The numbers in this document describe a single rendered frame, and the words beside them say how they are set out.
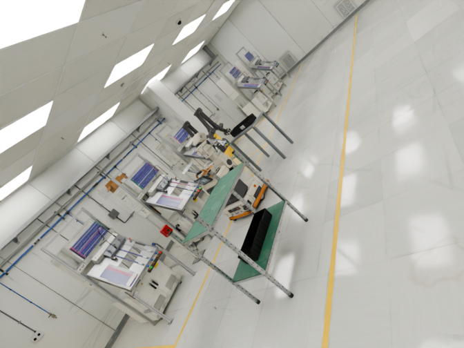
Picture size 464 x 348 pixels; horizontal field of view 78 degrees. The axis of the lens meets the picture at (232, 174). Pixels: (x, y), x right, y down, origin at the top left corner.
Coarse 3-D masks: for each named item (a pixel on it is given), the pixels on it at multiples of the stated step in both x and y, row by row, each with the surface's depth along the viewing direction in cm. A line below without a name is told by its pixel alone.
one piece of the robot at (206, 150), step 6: (204, 144) 425; (210, 144) 431; (198, 150) 439; (204, 150) 430; (210, 150) 435; (204, 156) 440; (210, 156) 443; (216, 156) 439; (222, 156) 440; (228, 156) 447; (216, 162) 447; (222, 162) 440; (228, 162) 442
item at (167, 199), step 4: (160, 196) 500; (164, 196) 500; (168, 196) 499; (172, 196) 498; (176, 196) 497; (160, 200) 492; (164, 200) 492; (168, 200) 491; (172, 200) 490; (176, 200) 489; (180, 200) 489; (184, 200) 488; (164, 204) 484; (168, 204) 483; (172, 204) 482; (176, 204) 482; (180, 204) 481; (180, 208) 475
